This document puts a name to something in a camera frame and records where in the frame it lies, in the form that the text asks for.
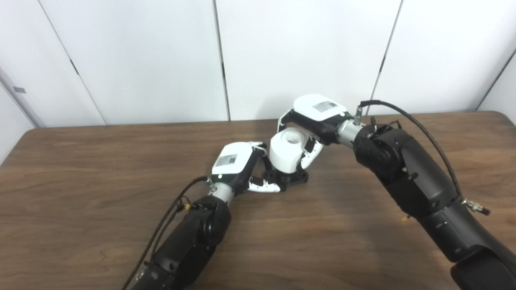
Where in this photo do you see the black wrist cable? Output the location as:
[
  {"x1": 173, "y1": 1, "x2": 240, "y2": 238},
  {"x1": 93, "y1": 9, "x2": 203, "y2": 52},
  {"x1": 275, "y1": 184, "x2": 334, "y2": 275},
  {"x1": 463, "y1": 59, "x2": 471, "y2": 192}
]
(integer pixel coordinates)
[
  {"x1": 354, "y1": 100, "x2": 491, "y2": 216},
  {"x1": 121, "y1": 176, "x2": 216, "y2": 290}
]

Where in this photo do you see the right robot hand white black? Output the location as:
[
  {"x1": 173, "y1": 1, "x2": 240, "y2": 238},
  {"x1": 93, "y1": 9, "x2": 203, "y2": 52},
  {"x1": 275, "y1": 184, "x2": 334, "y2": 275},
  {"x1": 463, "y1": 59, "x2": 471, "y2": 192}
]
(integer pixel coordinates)
[{"x1": 277, "y1": 94, "x2": 355, "y2": 170}]

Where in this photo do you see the round white piece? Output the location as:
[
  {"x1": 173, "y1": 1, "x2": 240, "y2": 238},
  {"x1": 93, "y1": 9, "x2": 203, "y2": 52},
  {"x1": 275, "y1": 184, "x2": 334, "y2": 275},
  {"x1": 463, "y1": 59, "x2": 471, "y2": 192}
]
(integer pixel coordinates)
[{"x1": 269, "y1": 128, "x2": 306, "y2": 175}]

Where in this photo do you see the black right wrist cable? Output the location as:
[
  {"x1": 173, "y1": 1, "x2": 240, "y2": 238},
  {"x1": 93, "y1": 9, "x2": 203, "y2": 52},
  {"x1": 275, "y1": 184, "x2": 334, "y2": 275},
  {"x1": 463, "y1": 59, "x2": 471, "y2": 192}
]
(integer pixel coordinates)
[{"x1": 354, "y1": 100, "x2": 491, "y2": 216}]

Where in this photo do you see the black flanged holder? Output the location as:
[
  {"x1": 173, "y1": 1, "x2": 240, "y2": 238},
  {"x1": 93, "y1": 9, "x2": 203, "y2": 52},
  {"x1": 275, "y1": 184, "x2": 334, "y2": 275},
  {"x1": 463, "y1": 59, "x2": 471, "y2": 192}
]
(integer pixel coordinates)
[{"x1": 261, "y1": 169, "x2": 310, "y2": 192}]

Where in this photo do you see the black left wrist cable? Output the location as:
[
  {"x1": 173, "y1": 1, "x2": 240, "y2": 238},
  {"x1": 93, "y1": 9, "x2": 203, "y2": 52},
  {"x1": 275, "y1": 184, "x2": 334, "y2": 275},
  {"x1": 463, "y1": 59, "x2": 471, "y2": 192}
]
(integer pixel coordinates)
[{"x1": 121, "y1": 176, "x2": 216, "y2": 290}]

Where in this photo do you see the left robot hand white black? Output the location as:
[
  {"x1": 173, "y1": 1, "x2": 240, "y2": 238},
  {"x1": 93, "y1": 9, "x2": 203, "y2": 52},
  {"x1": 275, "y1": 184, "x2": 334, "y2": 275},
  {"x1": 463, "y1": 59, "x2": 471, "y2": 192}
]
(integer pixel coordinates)
[{"x1": 211, "y1": 141, "x2": 283, "y2": 194}]

